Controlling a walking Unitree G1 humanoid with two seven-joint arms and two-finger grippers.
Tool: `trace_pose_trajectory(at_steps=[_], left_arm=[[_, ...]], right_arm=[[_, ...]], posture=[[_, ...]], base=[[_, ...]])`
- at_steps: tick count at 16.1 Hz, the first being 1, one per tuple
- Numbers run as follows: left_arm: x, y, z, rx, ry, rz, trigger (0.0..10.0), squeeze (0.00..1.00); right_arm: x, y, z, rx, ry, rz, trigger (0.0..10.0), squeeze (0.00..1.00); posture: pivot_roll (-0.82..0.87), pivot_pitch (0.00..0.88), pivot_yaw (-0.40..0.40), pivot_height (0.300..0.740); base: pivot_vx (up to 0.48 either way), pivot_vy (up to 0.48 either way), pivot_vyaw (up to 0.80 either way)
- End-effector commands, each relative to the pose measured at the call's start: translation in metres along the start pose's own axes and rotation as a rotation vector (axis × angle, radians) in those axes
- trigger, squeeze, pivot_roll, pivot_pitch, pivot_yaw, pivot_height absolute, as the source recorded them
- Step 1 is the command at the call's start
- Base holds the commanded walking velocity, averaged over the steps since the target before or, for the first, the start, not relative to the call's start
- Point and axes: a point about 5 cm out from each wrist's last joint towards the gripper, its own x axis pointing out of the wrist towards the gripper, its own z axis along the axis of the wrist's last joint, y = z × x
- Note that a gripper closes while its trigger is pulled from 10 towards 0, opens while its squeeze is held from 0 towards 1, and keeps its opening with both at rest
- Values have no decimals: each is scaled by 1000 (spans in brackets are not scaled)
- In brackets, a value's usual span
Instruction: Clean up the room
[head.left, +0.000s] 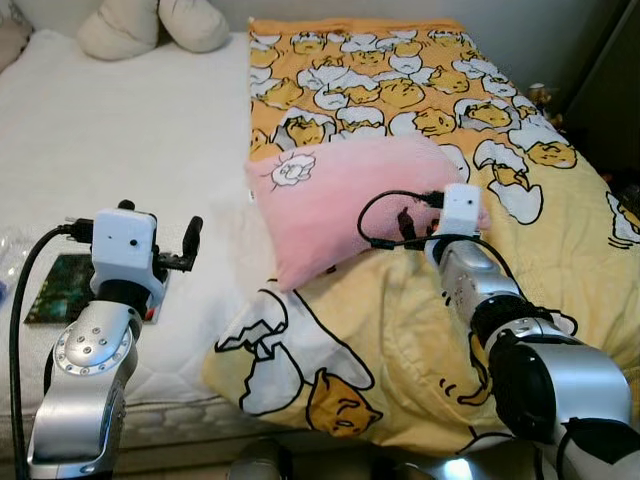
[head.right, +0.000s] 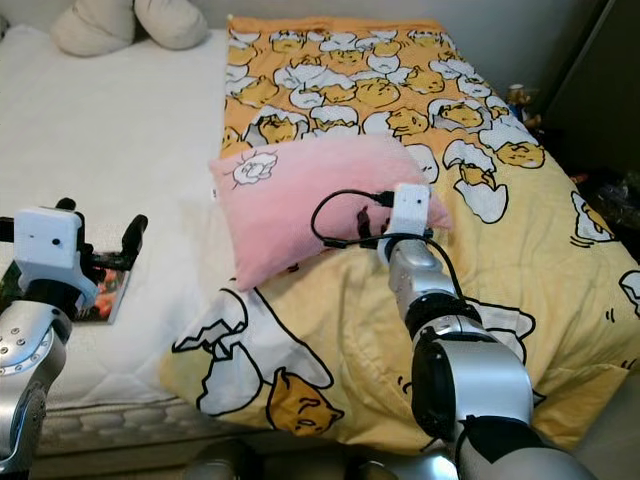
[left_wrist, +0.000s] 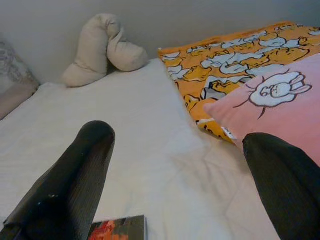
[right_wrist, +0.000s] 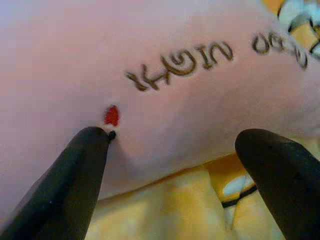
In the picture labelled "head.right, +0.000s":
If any pink fluffy pillow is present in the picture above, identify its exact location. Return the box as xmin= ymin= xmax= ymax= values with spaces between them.
xmin=210 ymin=135 xmax=453 ymax=293

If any dark colourful picture book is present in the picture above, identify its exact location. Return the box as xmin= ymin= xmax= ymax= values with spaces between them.
xmin=0 ymin=262 xmax=131 ymax=323

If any white quilted mattress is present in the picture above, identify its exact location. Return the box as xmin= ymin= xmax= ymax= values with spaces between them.
xmin=0 ymin=25 xmax=261 ymax=441

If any yellow cartoon print blanket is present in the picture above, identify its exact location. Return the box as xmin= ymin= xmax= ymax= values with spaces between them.
xmin=160 ymin=15 xmax=640 ymax=451

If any beige plush toy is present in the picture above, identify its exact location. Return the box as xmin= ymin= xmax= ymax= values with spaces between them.
xmin=50 ymin=0 xmax=209 ymax=58

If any silver robot left leg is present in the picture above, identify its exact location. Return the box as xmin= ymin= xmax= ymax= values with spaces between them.
xmin=185 ymin=440 xmax=251 ymax=480

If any dark grey wardrobe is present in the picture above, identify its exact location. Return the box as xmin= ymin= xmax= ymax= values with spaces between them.
xmin=540 ymin=0 xmax=640 ymax=236

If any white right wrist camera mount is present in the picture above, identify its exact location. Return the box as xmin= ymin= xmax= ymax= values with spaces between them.
xmin=390 ymin=183 xmax=433 ymax=241

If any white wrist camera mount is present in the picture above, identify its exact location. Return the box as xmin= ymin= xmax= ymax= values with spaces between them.
xmin=390 ymin=183 xmax=433 ymax=241
xmin=15 ymin=207 xmax=85 ymax=293

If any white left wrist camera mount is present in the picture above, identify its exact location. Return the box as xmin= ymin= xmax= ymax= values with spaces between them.
xmin=15 ymin=207 xmax=85 ymax=293

